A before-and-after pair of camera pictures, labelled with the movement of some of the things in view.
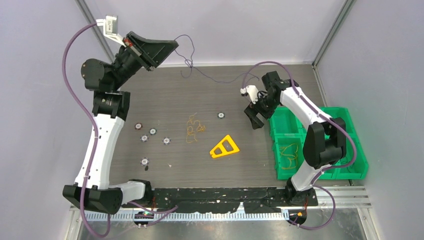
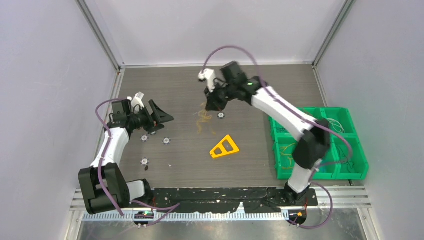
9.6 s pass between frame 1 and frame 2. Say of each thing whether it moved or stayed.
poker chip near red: stayed
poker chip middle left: stayed
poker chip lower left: stayed
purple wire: moved
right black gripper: moved
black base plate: stayed
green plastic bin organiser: stayed
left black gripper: moved
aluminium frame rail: stayed
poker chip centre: stayed
